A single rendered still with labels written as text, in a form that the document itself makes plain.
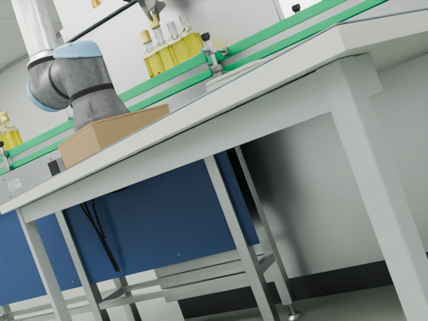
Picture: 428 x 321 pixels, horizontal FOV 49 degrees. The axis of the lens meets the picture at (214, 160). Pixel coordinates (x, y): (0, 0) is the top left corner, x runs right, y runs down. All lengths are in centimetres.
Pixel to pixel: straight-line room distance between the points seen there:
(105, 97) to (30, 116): 572
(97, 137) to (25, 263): 126
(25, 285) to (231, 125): 168
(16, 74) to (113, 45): 500
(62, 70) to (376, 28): 83
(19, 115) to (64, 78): 583
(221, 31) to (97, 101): 72
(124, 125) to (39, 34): 40
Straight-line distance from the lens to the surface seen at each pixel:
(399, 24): 73
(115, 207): 183
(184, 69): 157
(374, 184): 67
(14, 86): 710
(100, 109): 121
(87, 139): 114
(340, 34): 60
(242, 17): 176
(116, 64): 209
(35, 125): 689
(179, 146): 93
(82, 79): 124
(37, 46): 140
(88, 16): 216
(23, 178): 210
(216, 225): 161
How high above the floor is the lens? 66
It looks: 1 degrees down
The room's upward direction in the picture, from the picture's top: 20 degrees counter-clockwise
